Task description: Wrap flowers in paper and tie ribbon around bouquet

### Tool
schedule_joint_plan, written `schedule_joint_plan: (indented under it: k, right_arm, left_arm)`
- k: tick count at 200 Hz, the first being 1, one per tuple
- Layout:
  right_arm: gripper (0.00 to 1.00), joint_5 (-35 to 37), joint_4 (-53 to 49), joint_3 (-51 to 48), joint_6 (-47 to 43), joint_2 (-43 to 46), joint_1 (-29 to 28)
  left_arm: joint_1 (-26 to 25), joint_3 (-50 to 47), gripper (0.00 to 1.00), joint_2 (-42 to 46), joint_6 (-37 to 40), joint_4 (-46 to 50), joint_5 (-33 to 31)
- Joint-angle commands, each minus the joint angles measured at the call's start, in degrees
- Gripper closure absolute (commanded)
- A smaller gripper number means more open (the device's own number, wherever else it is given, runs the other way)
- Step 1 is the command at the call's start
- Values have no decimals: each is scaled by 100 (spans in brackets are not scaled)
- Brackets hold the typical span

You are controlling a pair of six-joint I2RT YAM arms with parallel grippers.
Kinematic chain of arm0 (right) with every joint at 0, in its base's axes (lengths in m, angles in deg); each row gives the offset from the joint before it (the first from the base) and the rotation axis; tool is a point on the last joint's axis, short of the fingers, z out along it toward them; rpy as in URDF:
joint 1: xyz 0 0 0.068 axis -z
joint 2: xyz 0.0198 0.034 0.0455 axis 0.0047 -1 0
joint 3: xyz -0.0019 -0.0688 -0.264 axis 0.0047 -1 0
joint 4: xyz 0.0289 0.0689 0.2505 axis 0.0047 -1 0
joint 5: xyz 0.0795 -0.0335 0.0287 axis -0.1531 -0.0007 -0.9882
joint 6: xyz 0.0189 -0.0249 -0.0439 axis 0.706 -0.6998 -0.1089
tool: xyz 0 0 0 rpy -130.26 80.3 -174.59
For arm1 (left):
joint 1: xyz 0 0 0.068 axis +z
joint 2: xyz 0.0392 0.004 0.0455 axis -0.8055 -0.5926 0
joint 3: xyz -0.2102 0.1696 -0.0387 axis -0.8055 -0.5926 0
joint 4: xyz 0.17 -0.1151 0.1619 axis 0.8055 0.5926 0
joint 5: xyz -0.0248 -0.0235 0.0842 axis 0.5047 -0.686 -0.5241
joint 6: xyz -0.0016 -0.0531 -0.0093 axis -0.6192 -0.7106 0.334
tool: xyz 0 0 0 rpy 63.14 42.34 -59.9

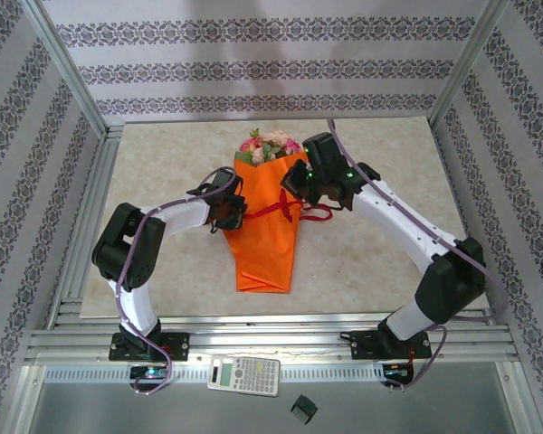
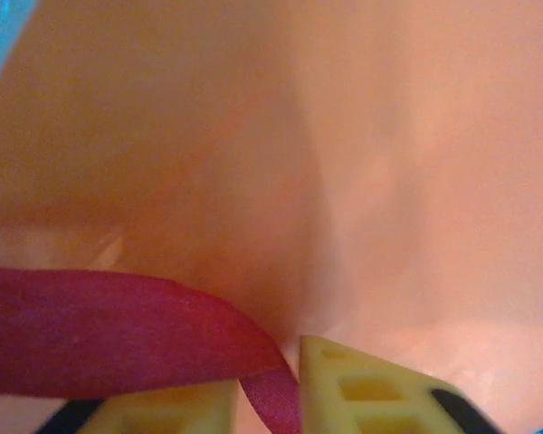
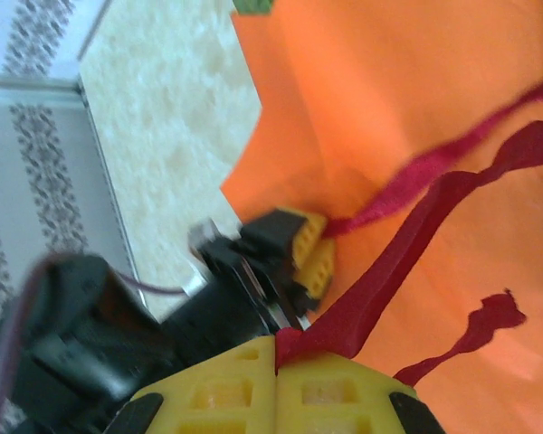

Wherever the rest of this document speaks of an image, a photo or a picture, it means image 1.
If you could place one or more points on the pale peach artificial rose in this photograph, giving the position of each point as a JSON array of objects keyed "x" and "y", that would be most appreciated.
[{"x": 278, "y": 135}]

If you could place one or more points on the red ribbon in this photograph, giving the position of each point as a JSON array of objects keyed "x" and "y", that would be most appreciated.
[{"x": 316, "y": 219}]

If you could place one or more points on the aluminium profile frame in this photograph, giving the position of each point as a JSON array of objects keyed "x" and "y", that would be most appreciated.
[{"x": 271, "y": 336}]

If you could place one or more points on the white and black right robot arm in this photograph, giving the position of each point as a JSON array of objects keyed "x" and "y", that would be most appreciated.
[{"x": 448, "y": 280}]

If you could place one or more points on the white scientific calculator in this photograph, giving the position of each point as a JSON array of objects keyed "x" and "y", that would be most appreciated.
[{"x": 249, "y": 375}]

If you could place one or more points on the small pink artificial rose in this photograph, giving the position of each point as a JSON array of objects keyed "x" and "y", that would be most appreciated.
[{"x": 250, "y": 144}]

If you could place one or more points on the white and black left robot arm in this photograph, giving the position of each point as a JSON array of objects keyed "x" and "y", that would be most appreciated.
[{"x": 117, "y": 248}]

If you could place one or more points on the black plastic comb attachment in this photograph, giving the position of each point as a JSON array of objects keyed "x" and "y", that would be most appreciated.
[{"x": 304, "y": 409}]

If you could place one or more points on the orange wrapping paper sheet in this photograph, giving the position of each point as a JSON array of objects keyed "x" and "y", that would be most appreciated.
[{"x": 262, "y": 244}]

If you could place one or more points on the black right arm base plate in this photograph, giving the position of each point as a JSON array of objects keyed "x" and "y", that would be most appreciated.
[{"x": 364, "y": 346}]

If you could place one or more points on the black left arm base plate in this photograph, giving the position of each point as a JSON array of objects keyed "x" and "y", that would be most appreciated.
[{"x": 178, "y": 346}]

